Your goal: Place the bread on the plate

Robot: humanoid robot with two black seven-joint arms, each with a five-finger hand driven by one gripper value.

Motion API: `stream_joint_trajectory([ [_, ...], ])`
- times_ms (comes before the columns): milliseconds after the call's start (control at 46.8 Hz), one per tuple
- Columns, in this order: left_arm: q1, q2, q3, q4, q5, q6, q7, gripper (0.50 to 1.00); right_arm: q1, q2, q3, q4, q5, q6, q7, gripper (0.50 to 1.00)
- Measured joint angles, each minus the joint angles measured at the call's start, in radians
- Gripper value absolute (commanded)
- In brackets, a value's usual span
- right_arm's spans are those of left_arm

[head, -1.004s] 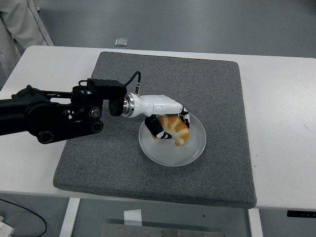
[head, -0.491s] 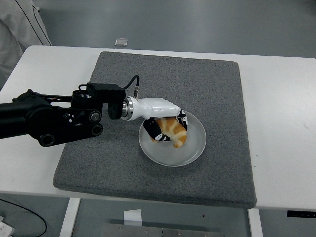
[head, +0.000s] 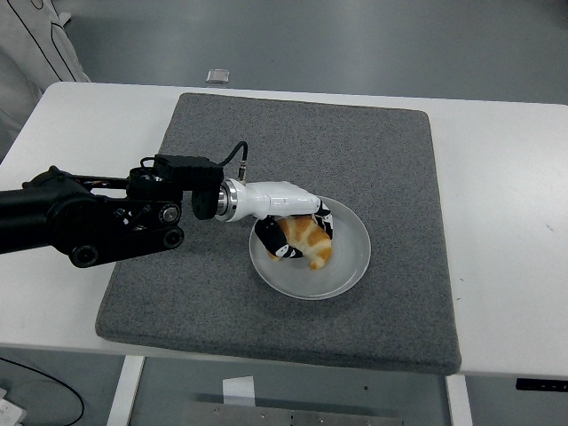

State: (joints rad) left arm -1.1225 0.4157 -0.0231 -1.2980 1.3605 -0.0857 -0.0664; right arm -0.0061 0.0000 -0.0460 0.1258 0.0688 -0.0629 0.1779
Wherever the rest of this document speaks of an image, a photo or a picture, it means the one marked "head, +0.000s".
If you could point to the golden croissant bread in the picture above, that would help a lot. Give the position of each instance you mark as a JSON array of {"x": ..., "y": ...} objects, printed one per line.
[{"x": 315, "y": 246}]

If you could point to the white table leg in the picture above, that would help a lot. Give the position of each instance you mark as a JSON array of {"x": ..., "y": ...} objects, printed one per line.
[
  {"x": 125, "y": 390},
  {"x": 458, "y": 401}
]

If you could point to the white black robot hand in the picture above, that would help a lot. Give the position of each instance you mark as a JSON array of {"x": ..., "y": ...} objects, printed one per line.
[{"x": 279, "y": 199}]

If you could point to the round grey plate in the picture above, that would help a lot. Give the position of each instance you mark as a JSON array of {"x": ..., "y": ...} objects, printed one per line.
[{"x": 346, "y": 266}]

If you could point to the white floor device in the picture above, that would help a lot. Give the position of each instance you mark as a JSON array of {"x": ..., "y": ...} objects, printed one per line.
[{"x": 10, "y": 410}]

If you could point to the black table control panel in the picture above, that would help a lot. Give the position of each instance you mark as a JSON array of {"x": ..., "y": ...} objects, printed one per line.
[{"x": 541, "y": 384}]

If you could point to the person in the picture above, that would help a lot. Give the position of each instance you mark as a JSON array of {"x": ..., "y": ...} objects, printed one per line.
[{"x": 26, "y": 53}]

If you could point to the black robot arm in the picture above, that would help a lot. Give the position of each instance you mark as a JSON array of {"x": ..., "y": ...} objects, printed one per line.
[{"x": 89, "y": 213}]

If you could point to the grey speckled table mat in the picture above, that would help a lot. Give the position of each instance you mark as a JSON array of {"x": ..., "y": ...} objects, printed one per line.
[{"x": 310, "y": 142}]

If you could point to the small metal floor socket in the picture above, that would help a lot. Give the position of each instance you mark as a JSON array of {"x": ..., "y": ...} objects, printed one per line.
[{"x": 218, "y": 76}]

